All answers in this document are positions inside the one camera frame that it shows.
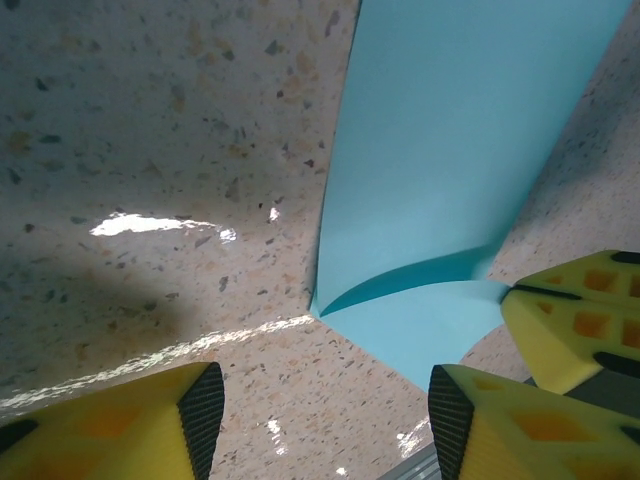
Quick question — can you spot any light blue paper sheet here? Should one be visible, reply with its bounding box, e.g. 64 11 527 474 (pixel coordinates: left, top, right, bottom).
308 0 636 394

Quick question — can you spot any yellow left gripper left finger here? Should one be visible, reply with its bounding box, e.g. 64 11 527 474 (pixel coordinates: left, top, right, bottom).
0 361 226 480

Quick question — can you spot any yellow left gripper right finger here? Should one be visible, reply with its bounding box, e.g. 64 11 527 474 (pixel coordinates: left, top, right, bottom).
427 363 640 480

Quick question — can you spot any long aluminium mounting rail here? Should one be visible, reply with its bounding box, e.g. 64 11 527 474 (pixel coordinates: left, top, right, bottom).
392 442 444 480

